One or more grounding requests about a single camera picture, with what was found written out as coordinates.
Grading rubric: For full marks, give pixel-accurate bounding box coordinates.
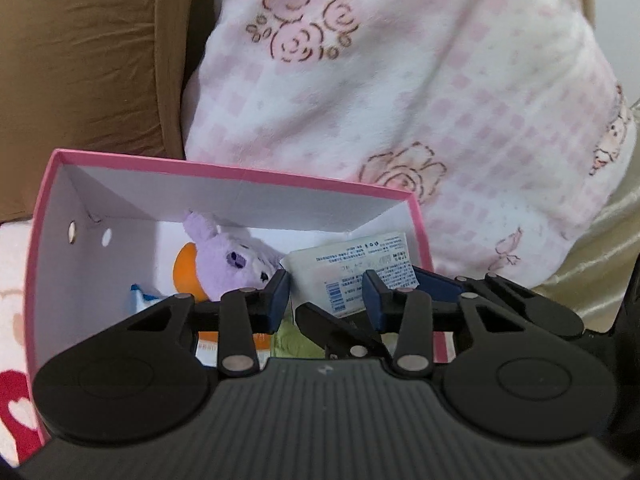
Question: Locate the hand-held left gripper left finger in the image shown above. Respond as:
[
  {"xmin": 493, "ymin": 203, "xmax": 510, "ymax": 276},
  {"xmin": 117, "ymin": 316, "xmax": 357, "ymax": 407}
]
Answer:
[{"xmin": 127, "ymin": 269, "xmax": 292, "ymax": 377}]

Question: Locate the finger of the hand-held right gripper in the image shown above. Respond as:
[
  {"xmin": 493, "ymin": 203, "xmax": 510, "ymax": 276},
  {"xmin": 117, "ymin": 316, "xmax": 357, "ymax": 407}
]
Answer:
[
  {"xmin": 415, "ymin": 267, "xmax": 587, "ymax": 339},
  {"xmin": 295, "ymin": 301, "xmax": 388, "ymax": 361}
]

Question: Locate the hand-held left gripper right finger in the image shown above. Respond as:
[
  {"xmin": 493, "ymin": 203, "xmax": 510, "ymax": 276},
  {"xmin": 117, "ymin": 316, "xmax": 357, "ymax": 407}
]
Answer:
[{"xmin": 362, "ymin": 269, "xmax": 527, "ymax": 377}]

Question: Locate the white paper box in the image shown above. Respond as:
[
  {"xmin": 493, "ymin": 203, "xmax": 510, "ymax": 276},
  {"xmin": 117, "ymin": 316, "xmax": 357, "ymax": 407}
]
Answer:
[{"xmin": 285, "ymin": 231, "xmax": 420, "ymax": 318}]

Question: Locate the purple plush toy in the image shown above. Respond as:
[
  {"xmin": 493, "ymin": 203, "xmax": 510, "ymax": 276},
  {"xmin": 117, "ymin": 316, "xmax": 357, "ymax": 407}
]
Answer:
[{"xmin": 181, "ymin": 210, "xmax": 283, "ymax": 302}]

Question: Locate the orange egg toy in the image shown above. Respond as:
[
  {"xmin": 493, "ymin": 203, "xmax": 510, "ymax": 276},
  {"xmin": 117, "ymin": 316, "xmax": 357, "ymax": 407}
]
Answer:
[{"xmin": 172, "ymin": 241, "xmax": 211, "ymax": 303}]

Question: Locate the blue and white packet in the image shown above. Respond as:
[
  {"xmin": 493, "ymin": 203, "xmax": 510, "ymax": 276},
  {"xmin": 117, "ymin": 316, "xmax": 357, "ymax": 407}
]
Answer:
[{"xmin": 130, "ymin": 282, "xmax": 168, "ymax": 313}]

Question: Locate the pink cardboard box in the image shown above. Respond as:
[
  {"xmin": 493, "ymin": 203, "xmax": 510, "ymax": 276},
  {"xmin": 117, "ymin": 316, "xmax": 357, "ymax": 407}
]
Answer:
[{"xmin": 25, "ymin": 148, "xmax": 453, "ymax": 433}]

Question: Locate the green yarn ball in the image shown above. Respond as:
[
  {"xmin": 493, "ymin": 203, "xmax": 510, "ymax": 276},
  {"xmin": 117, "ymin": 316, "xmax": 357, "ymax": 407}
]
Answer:
[{"xmin": 272, "ymin": 317, "xmax": 331, "ymax": 359}]

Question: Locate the pink checked pillow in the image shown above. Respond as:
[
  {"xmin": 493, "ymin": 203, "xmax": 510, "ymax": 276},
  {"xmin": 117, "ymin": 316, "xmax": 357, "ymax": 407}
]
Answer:
[{"xmin": 180, "ymin": 0, "xmax": 637, "ymax": 293}]

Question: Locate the red bear printed blanket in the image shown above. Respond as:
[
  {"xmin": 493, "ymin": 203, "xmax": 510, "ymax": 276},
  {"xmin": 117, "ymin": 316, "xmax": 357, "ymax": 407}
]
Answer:
[{"xmin": 0, "ymin": 220, "xmax": 51, "ymax": 466}]

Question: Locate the brown pillow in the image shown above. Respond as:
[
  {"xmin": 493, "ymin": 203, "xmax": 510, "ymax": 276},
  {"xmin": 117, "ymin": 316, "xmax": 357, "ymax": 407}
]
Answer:
[{"xmin": 0, "ymin": 0, "xmax": 213, "ymax": 223}]

